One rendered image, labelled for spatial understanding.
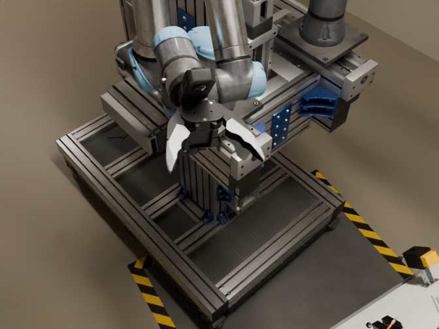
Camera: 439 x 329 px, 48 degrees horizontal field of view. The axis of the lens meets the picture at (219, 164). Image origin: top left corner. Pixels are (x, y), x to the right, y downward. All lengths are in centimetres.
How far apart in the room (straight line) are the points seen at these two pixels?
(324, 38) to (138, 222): 120
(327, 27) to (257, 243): 105
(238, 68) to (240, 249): 134
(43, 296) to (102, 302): 28
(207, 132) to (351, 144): 220
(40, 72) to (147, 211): 154
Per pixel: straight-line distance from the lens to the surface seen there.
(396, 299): 145
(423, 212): 281
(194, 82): 77
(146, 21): 120
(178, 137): 78
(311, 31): 167
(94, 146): 268
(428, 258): 140
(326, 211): 238
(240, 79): 103
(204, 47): 127
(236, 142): 82
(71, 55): 362
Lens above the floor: 217
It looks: 51 degrees down
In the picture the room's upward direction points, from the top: straight up
